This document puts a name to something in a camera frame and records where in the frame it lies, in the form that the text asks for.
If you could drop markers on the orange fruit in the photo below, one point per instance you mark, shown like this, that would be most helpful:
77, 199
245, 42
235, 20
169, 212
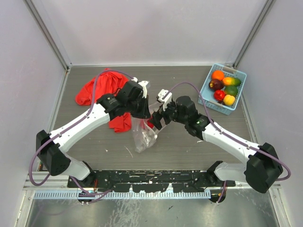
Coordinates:
218, 74

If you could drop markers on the red pepper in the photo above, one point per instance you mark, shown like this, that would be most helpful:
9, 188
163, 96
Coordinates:
149, 123

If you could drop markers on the grey slotted cable duct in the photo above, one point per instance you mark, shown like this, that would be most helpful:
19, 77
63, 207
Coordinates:
75, 194

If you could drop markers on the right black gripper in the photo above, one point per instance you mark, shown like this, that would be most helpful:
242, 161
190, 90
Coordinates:
161, 113

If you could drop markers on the red tomato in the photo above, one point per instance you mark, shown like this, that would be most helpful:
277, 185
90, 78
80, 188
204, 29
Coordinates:
219, 95

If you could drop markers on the light blue plastic basket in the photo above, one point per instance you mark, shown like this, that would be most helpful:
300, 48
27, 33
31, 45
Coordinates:
208, 95

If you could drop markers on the dark red apple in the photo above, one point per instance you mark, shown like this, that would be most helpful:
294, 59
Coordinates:
216, 84

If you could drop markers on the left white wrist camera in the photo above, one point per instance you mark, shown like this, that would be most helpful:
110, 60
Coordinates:
144, 84

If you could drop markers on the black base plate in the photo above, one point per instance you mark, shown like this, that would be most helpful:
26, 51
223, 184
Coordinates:
155, 181

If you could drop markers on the red cloth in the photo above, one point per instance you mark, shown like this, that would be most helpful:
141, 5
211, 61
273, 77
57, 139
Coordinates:
108, 82

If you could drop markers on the orange green mango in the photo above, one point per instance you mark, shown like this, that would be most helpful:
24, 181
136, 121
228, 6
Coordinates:
230, 81

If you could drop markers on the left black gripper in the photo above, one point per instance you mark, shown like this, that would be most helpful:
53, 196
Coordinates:
145, 113

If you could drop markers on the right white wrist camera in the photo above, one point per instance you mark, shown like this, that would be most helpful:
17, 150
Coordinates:
164, 96

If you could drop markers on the clear polka dot zip bag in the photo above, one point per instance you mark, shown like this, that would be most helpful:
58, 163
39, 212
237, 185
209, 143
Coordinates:
144, 136

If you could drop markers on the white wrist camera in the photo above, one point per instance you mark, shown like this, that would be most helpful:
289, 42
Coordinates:
144, 84
164, 96

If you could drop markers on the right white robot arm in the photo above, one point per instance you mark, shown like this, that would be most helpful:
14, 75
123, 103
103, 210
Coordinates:
259, 166

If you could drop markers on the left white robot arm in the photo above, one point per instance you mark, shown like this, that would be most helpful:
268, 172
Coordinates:
53, 147

